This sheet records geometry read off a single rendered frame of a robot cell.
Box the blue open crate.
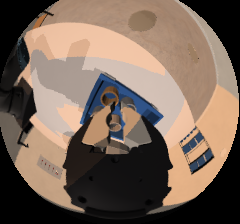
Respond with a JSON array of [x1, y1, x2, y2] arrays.
[[80, 72, 164, 141]]

